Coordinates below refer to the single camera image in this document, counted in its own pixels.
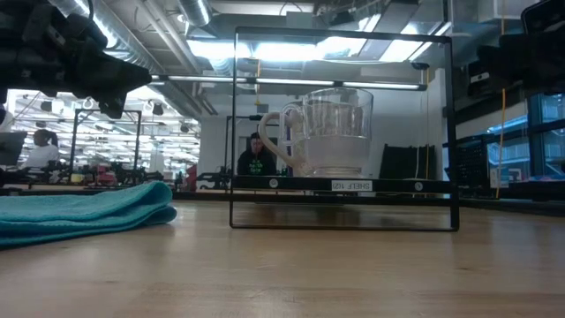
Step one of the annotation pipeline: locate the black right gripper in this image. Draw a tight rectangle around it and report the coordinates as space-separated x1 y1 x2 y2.
466 0 565 97

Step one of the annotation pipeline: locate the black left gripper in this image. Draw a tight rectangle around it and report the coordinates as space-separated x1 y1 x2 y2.
0 0 154 120

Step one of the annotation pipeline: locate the clear glass footed cup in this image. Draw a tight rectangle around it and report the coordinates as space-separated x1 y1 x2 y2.
278 87 374 178

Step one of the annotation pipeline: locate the white shelf label sticker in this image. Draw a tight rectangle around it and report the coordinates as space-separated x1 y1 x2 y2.
331 179 373 193

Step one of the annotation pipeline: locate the person in white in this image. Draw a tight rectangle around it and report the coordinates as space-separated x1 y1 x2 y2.
19 128 61 171

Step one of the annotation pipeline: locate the dark screen at room edge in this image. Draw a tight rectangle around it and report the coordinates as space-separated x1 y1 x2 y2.
0 131 28 167

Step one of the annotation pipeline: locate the teal folded cloth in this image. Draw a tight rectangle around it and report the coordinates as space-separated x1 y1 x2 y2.
0 180 178 248

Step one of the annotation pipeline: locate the person at background desk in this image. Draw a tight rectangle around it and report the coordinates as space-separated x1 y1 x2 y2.
237 132 278 177

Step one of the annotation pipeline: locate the long LED light bar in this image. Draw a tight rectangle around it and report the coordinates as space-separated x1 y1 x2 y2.
149 74 427 93

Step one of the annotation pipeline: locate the black frame clear shelf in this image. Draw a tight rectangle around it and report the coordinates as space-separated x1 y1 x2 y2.
229 25 460 232

